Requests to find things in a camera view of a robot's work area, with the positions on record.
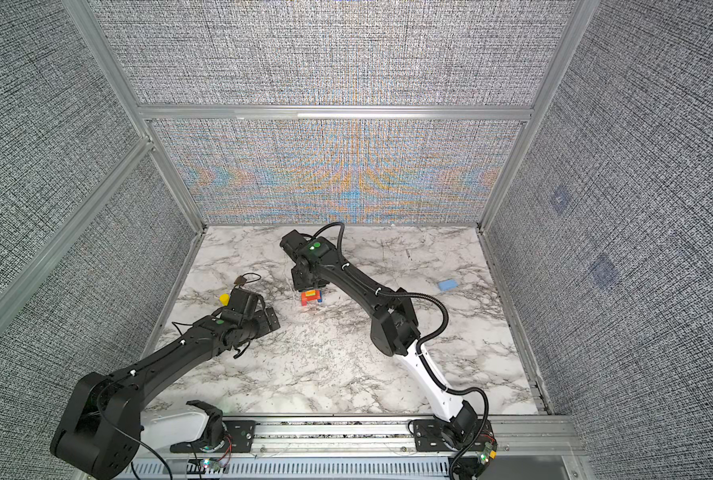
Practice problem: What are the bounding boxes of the aluminium frame post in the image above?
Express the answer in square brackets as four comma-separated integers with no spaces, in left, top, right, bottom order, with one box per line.
[477,0,603,230]

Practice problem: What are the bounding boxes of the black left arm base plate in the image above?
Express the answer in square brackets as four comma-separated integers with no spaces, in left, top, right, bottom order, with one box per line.
[170,420,256,454]

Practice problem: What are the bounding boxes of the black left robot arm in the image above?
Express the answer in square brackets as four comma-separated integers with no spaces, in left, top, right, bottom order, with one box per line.
[50,287,280,479]

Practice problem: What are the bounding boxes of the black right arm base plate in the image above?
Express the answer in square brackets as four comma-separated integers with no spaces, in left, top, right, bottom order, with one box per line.
[408,418,465,453]

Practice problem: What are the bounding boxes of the orange wood block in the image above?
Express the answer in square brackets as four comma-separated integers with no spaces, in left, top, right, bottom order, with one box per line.
[300,292,318,304]

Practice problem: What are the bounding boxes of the yellow Supermarket wood block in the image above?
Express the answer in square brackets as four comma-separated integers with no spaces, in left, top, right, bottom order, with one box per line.
[304,289,322,299]

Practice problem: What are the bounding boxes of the light blue wood block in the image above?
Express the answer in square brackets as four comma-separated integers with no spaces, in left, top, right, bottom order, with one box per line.
[437,279,458,292]

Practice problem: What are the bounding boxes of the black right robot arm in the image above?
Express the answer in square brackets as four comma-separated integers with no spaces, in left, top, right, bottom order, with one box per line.
[280,230,481,450]

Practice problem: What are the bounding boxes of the grey vented cable tray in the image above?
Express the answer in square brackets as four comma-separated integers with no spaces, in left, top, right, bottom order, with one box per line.
[118,457,448,479]

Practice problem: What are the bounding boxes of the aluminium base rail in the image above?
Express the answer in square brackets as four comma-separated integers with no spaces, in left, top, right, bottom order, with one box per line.
[138,413,587,465]

